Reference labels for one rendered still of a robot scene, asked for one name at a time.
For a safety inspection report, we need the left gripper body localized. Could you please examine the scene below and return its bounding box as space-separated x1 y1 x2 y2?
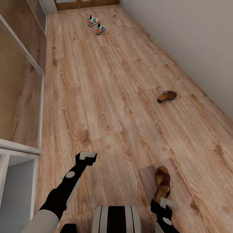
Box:
75 155 93 169

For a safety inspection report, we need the gym shoe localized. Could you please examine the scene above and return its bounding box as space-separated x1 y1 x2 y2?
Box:
87 15 99 26
96 22 105 35

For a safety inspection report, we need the sandal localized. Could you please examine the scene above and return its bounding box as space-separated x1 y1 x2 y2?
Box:
157 91 177 103
153 166 170 203

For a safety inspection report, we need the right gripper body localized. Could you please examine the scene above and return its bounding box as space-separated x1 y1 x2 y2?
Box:
151 201 172 219

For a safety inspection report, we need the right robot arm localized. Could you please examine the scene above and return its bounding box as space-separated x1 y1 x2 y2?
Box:
151 197 179 233

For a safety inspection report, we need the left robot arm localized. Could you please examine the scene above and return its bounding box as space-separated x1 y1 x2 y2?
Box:
21 151 97 233

